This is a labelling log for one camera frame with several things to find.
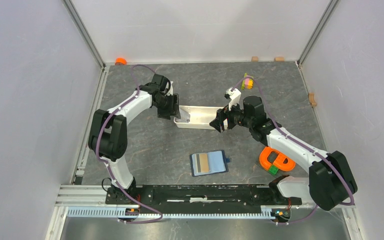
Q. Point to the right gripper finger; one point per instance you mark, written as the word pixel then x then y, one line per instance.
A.
pixel 228 122
pixel 218 123

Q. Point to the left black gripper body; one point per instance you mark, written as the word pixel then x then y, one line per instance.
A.
pixel 172 113

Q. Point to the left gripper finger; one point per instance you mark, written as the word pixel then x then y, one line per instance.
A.
pixel 164 109
pixel 175 110

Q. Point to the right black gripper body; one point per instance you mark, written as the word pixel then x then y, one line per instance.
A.
pixel 235 110

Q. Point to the white credit card gold chip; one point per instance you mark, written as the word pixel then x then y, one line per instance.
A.
pixel 184 116

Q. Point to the white plastic tray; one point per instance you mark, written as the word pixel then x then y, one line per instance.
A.
pixel 200 117

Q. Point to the blue card holder wallet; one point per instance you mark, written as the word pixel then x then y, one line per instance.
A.
pixel 218 163

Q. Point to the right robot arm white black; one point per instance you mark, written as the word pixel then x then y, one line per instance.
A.
pixel 330 181

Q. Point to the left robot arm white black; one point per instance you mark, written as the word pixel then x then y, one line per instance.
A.
pixel 108 136

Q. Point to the colourful toy block stack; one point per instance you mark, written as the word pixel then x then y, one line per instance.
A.
pixel 247 83

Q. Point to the green toy block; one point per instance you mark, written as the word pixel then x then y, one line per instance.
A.
pixel 273 170

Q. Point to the orange round cap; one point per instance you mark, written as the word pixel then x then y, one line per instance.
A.
pixel 120 61

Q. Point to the wooden block right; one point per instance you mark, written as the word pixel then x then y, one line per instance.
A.
pixel 279 59

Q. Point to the curved wooden piece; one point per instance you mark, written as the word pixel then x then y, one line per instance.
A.
pixel 312 99

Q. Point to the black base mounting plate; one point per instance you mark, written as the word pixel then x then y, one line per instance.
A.
pixel 200 199

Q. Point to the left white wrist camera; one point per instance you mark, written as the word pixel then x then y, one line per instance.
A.
pixel 169 88

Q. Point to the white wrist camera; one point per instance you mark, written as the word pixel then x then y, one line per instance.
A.
pixel 169 88
pixel 233 95

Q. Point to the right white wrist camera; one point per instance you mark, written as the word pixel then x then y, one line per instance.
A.
pixel 233 95

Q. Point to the orange plastic ring toy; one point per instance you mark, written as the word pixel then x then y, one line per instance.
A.
pixel 270 156

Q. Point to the white cable comb rail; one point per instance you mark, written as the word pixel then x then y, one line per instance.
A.
pixel 122 213

